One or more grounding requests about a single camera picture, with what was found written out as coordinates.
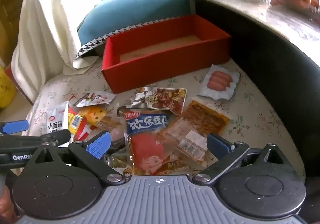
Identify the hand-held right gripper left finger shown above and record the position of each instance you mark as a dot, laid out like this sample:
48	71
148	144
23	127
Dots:
98	145

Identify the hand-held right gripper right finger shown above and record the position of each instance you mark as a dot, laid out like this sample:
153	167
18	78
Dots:
220	147

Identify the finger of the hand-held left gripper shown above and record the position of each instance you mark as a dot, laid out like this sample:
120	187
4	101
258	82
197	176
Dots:
15	126
57	136

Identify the white snack packet black print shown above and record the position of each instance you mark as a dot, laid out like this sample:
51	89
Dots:
56	121

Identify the red and gold snack packet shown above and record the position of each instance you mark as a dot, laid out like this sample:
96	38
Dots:
75	121

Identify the yellow cartoon snack packet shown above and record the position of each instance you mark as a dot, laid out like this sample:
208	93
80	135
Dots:
96	115

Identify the blue and red snack packet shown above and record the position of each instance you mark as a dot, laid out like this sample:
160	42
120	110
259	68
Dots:
147	143

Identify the sausage snack packet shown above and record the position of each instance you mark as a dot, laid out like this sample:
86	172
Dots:
218	81

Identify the silver and brown snack packet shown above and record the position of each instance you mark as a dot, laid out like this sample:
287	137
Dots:
165	102

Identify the red cardboard box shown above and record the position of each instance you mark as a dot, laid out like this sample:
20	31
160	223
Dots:
162	63

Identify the clear pale snack packet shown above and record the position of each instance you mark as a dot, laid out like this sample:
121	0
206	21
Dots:
116	136

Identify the orange spicy strip packet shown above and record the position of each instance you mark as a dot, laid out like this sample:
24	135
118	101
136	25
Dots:
200	118

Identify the yellow bag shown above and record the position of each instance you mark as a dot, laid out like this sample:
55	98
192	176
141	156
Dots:
6	88

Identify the floral mat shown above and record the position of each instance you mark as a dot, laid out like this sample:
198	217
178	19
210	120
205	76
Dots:
250	113

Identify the white knitted towel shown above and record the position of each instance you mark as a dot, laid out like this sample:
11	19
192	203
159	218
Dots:
50	26

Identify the wooden cabinet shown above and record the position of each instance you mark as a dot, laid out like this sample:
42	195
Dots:
12	13

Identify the blue quilt houndstooth trim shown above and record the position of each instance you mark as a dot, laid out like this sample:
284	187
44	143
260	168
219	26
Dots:
150	1

